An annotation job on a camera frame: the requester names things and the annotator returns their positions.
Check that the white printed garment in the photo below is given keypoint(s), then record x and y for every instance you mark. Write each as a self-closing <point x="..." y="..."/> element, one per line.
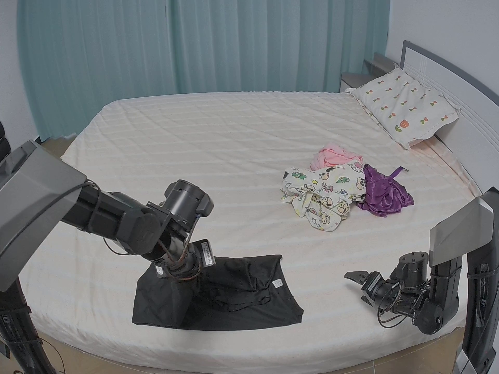
<point x="327" y="197"/>

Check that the blue-green curtain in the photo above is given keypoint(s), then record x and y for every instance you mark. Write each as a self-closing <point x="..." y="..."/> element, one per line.
<point x="97" y="53"/>
<point x="280" y="29"/>

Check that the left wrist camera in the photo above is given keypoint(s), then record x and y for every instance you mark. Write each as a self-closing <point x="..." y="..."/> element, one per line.
<point x="204" y="253"/>

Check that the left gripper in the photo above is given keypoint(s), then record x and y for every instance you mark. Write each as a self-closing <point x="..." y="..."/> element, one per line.
<point x="179" y="271"/>

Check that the purple garment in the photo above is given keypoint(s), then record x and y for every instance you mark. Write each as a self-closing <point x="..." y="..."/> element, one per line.
<point x="386" y="193"/>

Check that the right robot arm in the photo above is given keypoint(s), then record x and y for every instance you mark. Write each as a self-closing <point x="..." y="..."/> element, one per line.
<point x="460" y="232"/>

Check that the black T-shirt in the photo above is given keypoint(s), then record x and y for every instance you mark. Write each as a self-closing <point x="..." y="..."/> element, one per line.
<point x="249" y="298"/>

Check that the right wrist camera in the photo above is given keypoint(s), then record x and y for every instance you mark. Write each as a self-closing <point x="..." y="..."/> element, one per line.
<point x="375" y="279"/>

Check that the grey bedside table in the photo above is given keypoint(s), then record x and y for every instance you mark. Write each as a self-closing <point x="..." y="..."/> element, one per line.
<point x="358" y="80"/>

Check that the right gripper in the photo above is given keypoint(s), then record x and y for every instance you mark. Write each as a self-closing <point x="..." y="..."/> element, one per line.
<point x="380" y="294"/>

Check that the white printed pillow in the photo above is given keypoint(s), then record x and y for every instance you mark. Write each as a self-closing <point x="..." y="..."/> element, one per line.
<point x="405" y="103"/>

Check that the bed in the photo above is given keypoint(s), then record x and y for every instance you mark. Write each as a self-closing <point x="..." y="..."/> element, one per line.
<point x="214" y="138"/>

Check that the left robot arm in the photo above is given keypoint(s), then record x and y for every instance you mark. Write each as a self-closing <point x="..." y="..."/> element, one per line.
<point x="39" y="193"/>

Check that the pink garment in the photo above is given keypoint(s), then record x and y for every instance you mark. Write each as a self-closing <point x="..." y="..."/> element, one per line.
<point x="331" y="156"/>

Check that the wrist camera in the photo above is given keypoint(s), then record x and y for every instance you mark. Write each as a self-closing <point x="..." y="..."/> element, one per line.
<point x="204" y="253"/>
<point x="375" y="279"/>

